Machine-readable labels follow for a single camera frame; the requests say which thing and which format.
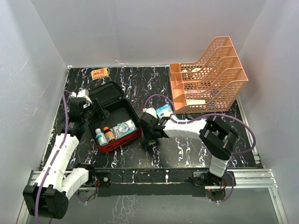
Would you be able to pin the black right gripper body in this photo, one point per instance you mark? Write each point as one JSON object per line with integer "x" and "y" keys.
{"x": 147, "y": 130}

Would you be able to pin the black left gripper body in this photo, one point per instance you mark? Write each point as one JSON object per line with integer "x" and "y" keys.
{"x": 88, "y": 116}

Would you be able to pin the green wind oil box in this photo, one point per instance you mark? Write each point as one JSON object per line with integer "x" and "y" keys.
{"x": 152, "y": 142}

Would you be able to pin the red black medicine case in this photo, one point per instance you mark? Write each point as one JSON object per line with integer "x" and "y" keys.
{"x": 111, "y": 97}

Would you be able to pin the white gauze pad bag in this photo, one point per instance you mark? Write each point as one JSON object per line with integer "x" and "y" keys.
{"x": 119, "y": 132}

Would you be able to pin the brown medicine bottle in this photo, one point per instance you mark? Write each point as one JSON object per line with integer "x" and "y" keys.
{"x": 109, "y": 135}

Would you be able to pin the teal round tape packet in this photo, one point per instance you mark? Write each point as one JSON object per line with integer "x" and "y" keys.
{"x": 124, "y": 125}

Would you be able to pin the white green pill bottle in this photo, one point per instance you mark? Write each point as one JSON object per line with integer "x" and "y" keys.
{"x": 100, "y": 137}

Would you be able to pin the white blue gauze packet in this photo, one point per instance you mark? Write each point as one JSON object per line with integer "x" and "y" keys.
{"x": 131, "y": 125}

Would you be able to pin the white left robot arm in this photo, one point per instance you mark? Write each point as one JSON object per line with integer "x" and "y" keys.
{"x": 49, "y": 195}

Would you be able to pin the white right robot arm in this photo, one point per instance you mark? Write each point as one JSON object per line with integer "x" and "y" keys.
{"x": 218, "y": 137}

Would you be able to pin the blue cotton swab bag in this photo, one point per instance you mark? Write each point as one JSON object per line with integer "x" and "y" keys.
{"x": 164, "y": 111}

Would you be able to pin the blue stapler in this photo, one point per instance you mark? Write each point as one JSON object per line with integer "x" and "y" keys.
{"x": 190, "y": 116}

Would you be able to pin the orange snack packet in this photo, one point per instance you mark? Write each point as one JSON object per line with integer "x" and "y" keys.
{"x": 99, "y": 74}

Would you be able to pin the orange mesh file organizer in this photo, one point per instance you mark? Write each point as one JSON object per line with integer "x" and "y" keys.
{"x": 210, "y": 84}

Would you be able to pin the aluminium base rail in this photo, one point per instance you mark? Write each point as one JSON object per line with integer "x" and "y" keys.
{"x": 176, "y": 181}

